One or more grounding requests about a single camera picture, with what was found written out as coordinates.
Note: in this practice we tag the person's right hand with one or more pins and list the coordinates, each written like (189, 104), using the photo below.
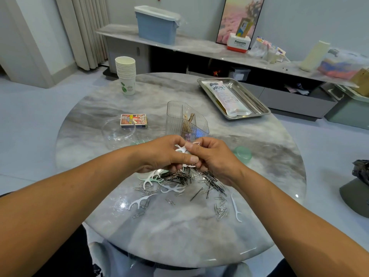
(219, 159)

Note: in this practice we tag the person's left hand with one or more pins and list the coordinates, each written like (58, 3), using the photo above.
(161, 154)

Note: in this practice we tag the pile of floss picks and clips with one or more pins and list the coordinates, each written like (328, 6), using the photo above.
(199, 179)

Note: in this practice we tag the clear ribbed organizer box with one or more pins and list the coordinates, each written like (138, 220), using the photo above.
(179, 118)

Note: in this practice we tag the colourful matchbox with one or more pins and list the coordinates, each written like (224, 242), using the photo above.
(133, 120)

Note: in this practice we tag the clear round plastic bowl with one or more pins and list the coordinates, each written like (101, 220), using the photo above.
(118, 132)

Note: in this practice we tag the clear printed plastic bag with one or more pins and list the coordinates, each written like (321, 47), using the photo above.
(228, 99)

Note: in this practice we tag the metal tray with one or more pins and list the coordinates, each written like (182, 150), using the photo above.
(259, 106)

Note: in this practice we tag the group of white paper cups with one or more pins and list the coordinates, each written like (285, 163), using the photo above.
(125, 75)

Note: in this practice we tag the person's right forearm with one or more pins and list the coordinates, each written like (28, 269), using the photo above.
(311, 230)

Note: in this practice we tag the person's left forearm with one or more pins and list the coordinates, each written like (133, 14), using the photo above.
(63, 225)

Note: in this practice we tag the pale green plastic lid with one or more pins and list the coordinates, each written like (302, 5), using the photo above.
(243, 154)

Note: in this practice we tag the white box in cabinet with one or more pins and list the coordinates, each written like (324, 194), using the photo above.
(239, 73)

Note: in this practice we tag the loose papers in cabinet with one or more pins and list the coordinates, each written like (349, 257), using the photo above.
(297, 88)

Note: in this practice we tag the grey cabinet with marble top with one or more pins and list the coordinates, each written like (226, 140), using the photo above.
(184, 44)

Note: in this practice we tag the white and red small box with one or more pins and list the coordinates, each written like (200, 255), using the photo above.
(238, 42)

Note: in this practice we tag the clear bag of snacks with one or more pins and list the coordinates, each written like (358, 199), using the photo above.
(259, 47)

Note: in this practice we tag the colourful small packet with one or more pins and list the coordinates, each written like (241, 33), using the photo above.
(281, 51)

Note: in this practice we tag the blue storage box white lid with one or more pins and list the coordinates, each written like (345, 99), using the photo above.
(157, 24)

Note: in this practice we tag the small colourful box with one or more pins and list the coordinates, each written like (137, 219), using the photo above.
(244, 27)

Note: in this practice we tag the trash bin with black bag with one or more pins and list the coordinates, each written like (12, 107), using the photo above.
(356, 188)

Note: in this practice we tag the grey green storage bin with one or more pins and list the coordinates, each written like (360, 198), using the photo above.
(350, 109)

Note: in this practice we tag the cream paper roll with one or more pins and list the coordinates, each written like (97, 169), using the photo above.
(315, 56)

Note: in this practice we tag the framed pink picture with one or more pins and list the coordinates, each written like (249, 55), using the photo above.
(235, 19)

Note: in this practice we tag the beige curtain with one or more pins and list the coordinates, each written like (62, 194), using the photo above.
(82, 28)

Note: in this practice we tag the clear storage box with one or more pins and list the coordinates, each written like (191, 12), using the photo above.
(343, 63)

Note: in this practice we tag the cardboard box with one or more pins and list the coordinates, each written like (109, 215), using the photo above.
(363, 82)

